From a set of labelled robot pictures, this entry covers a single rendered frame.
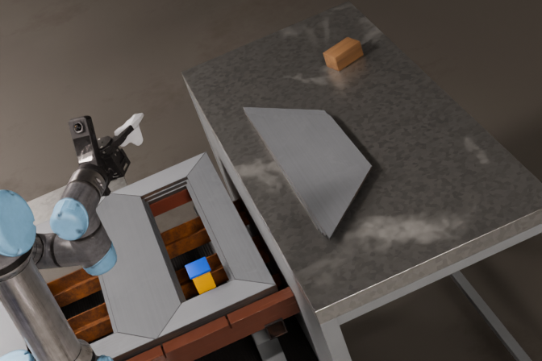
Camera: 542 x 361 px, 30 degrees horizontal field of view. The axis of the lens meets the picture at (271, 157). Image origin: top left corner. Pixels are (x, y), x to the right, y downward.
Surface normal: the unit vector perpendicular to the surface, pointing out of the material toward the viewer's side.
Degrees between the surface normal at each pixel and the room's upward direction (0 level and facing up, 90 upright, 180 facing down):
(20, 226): 82
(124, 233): 0
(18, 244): 83
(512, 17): 0
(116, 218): 0
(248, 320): 90
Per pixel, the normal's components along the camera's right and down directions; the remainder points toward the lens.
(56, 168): -0.29, -0.79
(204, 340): 0.30, 0.47
